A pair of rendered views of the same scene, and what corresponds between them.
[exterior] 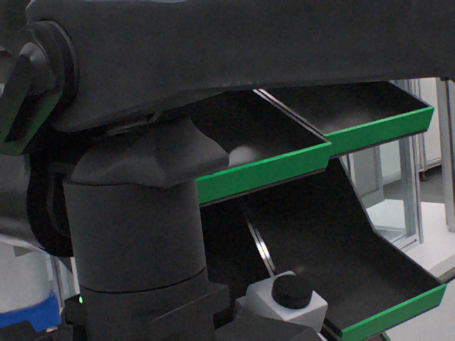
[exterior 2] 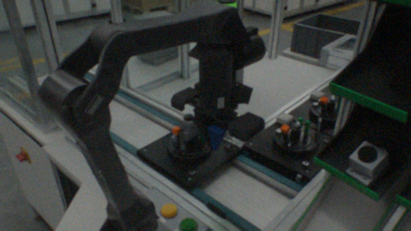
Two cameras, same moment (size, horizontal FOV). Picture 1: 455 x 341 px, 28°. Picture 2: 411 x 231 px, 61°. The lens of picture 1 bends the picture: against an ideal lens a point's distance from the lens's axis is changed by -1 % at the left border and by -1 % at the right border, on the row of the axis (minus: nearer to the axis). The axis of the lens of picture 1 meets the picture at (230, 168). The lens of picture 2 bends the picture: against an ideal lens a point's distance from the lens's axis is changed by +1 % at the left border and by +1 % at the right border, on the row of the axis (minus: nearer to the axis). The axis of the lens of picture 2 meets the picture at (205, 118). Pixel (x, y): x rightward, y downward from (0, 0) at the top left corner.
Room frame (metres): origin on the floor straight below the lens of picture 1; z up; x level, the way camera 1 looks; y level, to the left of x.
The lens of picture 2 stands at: (0.37, -0.50, 1.62)
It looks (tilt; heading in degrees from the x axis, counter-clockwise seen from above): 32 degrees down; 90
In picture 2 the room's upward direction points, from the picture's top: straight up
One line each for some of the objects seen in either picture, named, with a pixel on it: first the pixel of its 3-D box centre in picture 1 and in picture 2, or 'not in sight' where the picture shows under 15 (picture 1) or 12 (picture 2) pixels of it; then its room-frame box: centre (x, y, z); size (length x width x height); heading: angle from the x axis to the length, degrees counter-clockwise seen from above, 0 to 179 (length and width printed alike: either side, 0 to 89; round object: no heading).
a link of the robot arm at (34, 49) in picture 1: (63, 141); (231, 39); (0.42, 0.07, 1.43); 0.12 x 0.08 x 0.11; 43
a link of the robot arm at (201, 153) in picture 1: (132, 195); (215, 58); (0.39, 0.04, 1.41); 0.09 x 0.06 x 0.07; 43
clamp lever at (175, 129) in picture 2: not in sight; (178, 137); (0.30, 0.34, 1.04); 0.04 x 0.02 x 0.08; 47
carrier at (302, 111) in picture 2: not in sight; (331, 104); (0.83, 0.59, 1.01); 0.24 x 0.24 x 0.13; 47
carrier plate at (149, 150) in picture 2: not in sight; (189, 151); (0.33, 0.38, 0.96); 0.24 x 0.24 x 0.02; 47
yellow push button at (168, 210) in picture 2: not in sight; (169, 211); (0.28, 0.12, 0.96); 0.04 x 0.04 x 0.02
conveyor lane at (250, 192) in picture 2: not in sight; (180, 151); (0.29, 0.44, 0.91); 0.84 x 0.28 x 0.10; 137
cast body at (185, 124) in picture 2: not in sight; (191, 124); (0.33, 0.38, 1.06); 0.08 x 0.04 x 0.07; 47
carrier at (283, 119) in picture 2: not in sight; (296, 132); (0.67, 0.41, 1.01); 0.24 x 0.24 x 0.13; 47
